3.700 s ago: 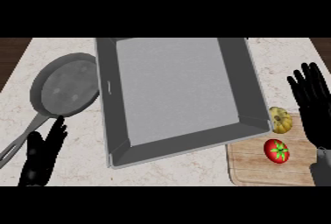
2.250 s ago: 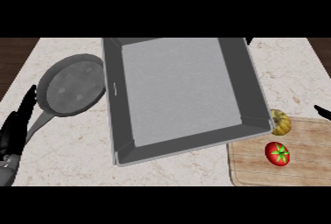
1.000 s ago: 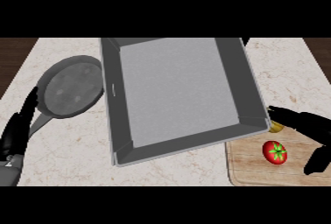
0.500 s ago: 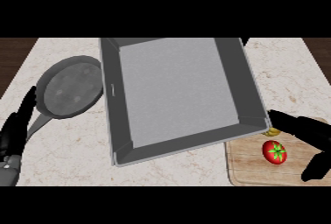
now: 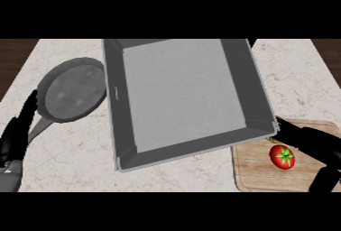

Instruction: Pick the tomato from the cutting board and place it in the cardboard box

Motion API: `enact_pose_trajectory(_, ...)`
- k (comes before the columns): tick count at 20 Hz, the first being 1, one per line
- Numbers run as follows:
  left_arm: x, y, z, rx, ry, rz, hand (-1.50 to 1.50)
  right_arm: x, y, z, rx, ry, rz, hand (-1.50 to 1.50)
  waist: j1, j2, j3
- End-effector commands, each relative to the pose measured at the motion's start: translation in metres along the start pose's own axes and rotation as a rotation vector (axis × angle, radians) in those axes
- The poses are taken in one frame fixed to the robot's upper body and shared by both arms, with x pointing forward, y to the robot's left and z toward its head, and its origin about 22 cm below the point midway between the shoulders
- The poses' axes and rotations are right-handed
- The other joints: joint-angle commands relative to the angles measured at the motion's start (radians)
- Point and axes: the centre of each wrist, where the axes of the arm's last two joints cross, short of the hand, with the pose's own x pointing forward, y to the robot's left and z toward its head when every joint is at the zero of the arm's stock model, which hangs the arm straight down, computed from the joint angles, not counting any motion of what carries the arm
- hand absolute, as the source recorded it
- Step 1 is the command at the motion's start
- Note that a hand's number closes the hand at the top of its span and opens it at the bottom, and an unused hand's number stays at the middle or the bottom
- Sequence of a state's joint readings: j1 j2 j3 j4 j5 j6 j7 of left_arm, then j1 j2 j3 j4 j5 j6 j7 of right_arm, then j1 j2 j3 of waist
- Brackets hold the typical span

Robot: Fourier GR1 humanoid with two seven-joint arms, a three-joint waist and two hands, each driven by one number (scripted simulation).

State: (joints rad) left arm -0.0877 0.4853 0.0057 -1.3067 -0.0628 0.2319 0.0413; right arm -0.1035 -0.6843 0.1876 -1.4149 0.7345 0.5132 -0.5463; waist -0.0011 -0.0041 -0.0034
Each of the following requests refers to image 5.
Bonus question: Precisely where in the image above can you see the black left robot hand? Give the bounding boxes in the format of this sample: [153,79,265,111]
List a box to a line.
[0,88,40,166]

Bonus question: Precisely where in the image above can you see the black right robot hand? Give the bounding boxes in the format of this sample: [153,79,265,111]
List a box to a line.
[275,116,341,193]

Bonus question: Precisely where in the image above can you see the red tomato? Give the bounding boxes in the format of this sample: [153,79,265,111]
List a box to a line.
[268,144,297,171]

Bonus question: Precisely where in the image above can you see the wooden cutting board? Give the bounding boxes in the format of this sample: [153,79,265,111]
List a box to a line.
[231,118,341,193]

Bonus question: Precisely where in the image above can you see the large grey box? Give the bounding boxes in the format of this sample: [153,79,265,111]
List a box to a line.
[102,39,281,173]

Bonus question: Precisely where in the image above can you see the grey frying pan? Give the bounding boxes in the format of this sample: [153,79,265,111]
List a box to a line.
[27,57,110,144]

